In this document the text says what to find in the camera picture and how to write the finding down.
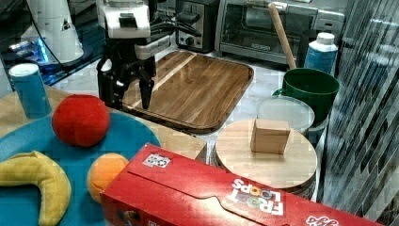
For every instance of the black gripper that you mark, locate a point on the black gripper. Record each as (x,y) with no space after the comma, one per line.
(119,66)

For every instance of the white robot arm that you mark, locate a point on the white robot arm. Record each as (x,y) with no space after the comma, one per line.
(133,36)

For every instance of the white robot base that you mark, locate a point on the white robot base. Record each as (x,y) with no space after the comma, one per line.
(54,36)

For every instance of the red plush ball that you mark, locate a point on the red plush ball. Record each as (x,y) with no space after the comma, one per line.
(81,120)

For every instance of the dark wooden cutting board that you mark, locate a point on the dark wooden cutting board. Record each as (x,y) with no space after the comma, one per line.
(192,92)

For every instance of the orange plush ball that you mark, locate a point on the orange plush ball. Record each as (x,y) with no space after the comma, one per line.
(103,171)

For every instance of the black silver toaster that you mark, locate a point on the black silver toaster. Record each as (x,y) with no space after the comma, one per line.
(196,19)

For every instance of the blue cylindrical can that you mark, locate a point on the blue cylindrical can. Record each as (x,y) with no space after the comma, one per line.
(27,82)

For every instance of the red Froot Loops cereal box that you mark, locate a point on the red Froot Loops cereal box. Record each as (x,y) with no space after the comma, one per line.
(161,188)

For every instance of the silver toaster oven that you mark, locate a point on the silver toaster oven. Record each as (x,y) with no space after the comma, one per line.
(245,27)

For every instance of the yellow plush banana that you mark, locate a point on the yellow plush banana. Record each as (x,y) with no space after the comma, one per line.
(39,170)

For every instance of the small wooden block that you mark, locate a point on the small wooden block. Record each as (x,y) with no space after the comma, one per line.
(269,136)

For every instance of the wooden rolling pin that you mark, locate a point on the wooden rolling pin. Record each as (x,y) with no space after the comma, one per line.
(282,35)

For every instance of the blue round plate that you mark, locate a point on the blue round plate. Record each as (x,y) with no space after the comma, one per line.
(20,205)

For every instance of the clear plastic container lid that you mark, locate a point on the clear plastic container lid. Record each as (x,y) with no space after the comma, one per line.
(283,108)

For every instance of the round light wooden board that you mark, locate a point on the round light wooden board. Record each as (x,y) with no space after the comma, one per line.
(294,171)

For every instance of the green pot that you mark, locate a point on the green pot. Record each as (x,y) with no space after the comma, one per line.
(312,87)

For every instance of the blue bottle with white cap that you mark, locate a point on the blue bottle with white cap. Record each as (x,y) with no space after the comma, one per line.
(321,54)

